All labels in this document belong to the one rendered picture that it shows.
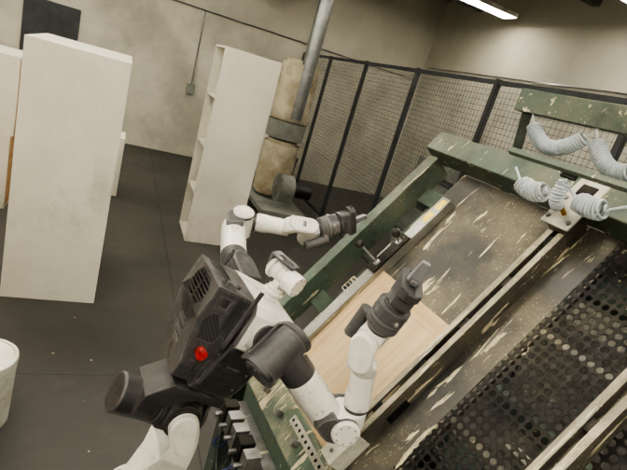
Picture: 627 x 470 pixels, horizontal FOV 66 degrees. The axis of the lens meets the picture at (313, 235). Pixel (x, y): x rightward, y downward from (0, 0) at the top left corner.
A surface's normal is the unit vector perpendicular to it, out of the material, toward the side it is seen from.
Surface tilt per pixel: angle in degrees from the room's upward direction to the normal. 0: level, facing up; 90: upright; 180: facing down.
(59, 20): 90
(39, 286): 90
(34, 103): 90
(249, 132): 90
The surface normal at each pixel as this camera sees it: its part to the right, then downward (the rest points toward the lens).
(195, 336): 0.42, 0.39
